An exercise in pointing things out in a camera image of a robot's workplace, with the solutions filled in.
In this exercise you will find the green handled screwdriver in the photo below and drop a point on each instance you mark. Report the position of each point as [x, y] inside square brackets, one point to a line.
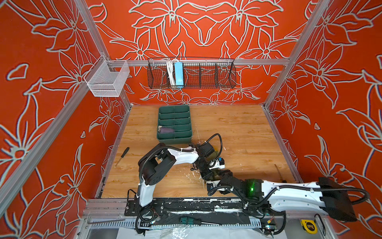
[194, 221]

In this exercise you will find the green compartment tray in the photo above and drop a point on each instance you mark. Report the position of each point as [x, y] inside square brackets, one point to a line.
[178, 118]

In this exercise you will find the clear plastic wall bin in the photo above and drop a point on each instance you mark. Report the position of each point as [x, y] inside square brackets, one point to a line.
[107, 78]

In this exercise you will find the purple striped sock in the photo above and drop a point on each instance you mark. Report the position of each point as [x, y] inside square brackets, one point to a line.
[165, 130]

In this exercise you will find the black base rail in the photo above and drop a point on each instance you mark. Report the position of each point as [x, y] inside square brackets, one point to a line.
[220, 211]

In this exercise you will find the yellow black handled screwdriver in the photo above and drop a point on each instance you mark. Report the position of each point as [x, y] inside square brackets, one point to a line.
[280, 175]

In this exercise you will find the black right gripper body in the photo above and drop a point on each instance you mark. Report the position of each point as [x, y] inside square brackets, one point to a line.
[224, 174]

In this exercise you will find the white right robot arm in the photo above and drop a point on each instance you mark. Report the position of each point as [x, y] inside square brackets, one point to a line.
[324, 197]

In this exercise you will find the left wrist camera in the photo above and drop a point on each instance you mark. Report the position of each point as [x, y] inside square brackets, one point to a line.
[217, 163]

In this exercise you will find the light blue box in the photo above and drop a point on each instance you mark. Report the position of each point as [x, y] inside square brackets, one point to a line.
[179, 75]

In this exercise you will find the black wire wall basket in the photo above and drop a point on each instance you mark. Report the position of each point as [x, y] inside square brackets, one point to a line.
[199, 73]

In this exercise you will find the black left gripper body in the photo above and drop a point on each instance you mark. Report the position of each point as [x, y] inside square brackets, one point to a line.
[204, 170]

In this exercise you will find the green striped sock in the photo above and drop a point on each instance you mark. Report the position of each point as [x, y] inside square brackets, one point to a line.
[213, 157]

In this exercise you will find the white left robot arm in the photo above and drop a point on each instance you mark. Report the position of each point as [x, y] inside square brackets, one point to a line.
[155, 165]

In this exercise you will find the yellow tape measure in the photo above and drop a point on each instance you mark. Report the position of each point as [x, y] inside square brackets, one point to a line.
[309, 226]

